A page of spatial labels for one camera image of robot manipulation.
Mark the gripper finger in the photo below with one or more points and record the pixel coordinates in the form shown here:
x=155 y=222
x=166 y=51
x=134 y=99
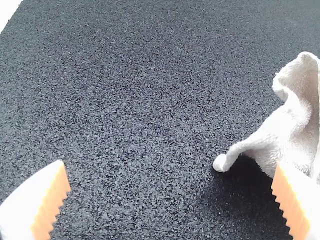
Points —
x=42 y=205
x=297 y=205

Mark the pale towel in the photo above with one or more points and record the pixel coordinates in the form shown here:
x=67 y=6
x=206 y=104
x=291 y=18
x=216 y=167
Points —
x=292 y=125

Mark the black mat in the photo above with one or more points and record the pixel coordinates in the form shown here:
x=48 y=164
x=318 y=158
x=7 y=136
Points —
x=140 y=100

